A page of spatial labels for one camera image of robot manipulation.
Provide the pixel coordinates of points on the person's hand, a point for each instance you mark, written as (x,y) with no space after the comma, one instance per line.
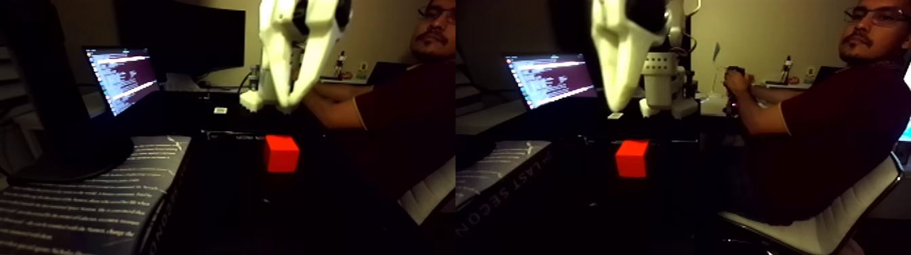
(737,80)

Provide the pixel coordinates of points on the dark leader arm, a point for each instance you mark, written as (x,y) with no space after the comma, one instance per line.
(733,107)

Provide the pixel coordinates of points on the person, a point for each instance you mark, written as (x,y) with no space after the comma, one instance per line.
(413,121)
(840,142)

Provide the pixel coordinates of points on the small white tag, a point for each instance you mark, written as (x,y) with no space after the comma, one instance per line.
(615,116)
(220,110)

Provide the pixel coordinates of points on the grey book white lettering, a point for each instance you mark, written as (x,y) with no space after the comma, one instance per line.
(85,206)
(495,171)

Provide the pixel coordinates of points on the large dark monitor with stand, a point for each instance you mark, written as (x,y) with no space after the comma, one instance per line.
(57,107)

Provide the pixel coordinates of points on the black flat monitor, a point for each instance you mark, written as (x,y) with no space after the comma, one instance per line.
(569,28)
(185,35)

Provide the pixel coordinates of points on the small figurine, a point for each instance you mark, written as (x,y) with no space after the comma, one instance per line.
(341,64)
(786,70)

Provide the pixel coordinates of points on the red cube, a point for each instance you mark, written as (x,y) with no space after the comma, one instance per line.
(282,154)
(632,159)

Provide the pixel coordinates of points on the open laptop lit screen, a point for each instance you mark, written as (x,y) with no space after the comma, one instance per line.
(124,78)
(551,78)

